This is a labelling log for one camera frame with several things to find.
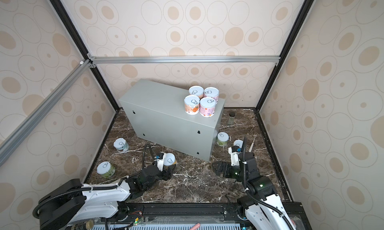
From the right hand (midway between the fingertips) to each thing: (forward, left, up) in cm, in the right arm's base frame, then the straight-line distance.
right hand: (220, 165), depth 75 cm
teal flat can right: (+19, -15, -10) cm, 26 cm away
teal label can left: (+17, +58, -8) cm, 61 cm away
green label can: (+23, -5, -10) cm, 25 cm away
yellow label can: (+5, +26, -3) cm, 27 cm away
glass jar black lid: (+37, -13, -7) cm, 40 cm away
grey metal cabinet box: (+15, +17, +19) cm, 29 cm away
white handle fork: (+21, -26, -18) cm, 38 cm away
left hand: (+4, +24, -6) cm, 25 cm away
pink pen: (-24, +12, -13) cm, 30 cm away
